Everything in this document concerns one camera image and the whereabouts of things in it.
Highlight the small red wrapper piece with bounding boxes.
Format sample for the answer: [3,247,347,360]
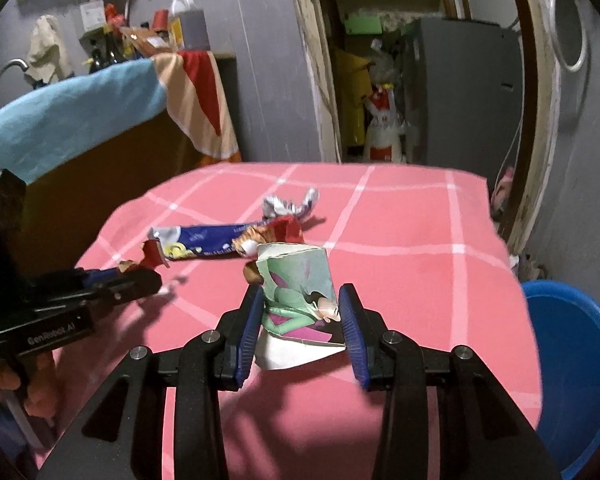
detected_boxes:
[117,240,170,273]

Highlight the blue snack bar wrapper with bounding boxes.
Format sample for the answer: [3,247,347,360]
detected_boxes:
[148,223,266,261]

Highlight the green illustrated paper carton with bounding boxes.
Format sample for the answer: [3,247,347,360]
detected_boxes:
[256,243,346,370]

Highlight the red brown snack wrapper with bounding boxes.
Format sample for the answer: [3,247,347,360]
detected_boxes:
[232,216,304,285]

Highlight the silver foil wrapper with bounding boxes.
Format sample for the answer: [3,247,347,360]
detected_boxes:
[262,188,320,222]

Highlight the chrome kitchen faucet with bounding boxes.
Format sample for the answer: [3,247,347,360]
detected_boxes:
[0,57,30,114]

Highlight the left hand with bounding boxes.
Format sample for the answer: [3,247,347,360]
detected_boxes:
[0,352,59,418]

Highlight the blue plastic bucket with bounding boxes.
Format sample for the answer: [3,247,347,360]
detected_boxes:
[522,280,600,479]

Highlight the blue striped cloth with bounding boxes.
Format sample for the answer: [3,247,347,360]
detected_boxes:
[0,50,239,183]

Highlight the pink checked tablecloth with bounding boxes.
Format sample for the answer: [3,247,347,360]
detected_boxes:
[55,164,541,479]

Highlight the beige hanging towel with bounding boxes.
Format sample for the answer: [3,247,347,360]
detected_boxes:
[26,14,74,84]

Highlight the dark wine bottle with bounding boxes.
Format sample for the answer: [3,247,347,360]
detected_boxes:
[104,24,125,65]

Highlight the red cup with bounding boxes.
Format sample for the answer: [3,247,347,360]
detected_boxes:
[151,9,169,32]

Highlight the large oil jug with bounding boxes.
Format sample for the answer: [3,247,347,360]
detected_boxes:
[168,0,210,51]

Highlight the grey refrigerator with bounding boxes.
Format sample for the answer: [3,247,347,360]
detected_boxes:
[414,18,524,186]

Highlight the yellow bag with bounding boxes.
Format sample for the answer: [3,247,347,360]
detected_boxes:
[335,48,373,153]

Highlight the green box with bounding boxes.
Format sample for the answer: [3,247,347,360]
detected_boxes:
[343,15,382,36]

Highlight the white looped hose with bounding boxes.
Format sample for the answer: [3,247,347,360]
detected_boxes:
[542,0,590,74]

